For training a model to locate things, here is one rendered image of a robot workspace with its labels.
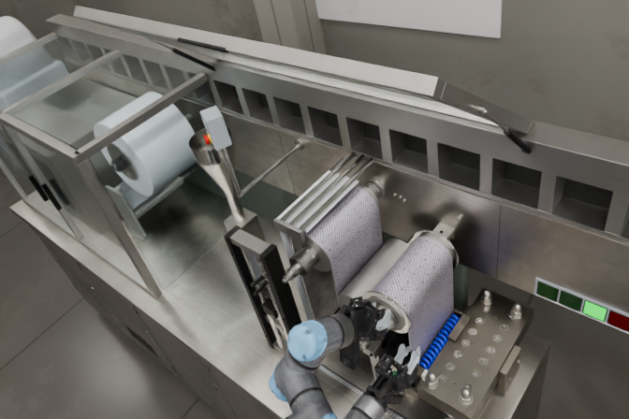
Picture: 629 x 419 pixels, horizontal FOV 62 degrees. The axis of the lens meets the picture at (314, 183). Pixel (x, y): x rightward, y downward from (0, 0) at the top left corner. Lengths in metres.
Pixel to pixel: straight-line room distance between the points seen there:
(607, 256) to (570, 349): 1.54
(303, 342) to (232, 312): 0.93
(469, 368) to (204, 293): 1.03
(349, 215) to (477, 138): 0.42
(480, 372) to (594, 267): 0.42
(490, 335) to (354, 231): 0.50
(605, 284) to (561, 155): 0.38
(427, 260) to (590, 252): 0.39
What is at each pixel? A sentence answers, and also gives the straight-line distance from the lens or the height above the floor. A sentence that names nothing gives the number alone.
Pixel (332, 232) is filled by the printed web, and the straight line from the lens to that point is 1.45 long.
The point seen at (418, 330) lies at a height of 1.16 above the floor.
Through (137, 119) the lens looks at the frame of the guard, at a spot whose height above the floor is 1.59.
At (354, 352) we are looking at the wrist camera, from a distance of 1.27.
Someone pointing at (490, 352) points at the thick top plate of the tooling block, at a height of 1.03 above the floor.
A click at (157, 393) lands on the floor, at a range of 3.08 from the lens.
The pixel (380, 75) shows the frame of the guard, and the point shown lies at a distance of 0.86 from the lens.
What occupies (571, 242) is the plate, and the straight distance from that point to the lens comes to 1.42.
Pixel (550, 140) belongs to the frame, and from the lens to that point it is 1.28.
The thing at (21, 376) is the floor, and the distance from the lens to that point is 3.61.
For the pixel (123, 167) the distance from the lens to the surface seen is 1.88.
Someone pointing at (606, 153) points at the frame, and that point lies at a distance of 1.26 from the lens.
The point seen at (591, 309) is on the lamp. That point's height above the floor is 1.19.
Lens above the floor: 2.40
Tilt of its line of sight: 39 degrees down
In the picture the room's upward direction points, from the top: 13 degrees counter-clockwise
